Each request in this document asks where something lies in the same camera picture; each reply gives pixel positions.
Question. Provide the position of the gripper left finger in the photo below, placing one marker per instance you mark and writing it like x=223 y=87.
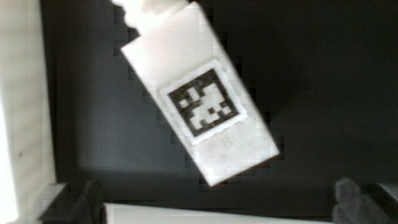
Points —
x=77 y=207

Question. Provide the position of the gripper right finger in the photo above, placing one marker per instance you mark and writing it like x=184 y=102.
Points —
x=367 y=203

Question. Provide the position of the white U-shaped fence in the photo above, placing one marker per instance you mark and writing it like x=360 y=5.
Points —
x=28 y=166

